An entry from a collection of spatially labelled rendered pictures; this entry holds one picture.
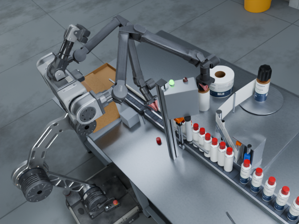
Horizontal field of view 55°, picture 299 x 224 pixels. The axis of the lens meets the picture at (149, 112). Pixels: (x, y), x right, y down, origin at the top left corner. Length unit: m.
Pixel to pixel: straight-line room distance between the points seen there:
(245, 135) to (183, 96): 0.44
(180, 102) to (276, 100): 0.94
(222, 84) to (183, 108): 0.68
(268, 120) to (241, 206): 0.63
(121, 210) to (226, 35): 2.93
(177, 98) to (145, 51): 1.45
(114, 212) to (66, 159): 1.00
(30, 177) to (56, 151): 1.40
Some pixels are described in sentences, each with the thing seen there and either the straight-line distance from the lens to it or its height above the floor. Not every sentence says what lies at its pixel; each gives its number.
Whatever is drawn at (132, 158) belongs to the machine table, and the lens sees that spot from 2.00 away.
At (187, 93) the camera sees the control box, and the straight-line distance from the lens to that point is 1.43.
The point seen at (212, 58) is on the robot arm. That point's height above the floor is 1.39.
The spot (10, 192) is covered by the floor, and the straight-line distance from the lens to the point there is 3.36.
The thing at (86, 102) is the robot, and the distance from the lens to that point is 1.46.
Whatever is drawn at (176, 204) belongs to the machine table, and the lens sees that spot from 1.79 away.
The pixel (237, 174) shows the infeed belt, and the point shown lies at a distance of 1.83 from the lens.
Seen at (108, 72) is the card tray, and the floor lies 0.83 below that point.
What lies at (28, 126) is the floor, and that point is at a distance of 3.85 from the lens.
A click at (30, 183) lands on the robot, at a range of 1.99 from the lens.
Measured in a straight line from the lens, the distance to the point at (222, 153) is 1.73.
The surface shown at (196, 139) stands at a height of 0.97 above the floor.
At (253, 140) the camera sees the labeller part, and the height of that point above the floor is 1.14.
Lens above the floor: 2.46
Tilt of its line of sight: 47 degrees down
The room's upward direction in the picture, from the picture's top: 13 degrees counter-clockwise
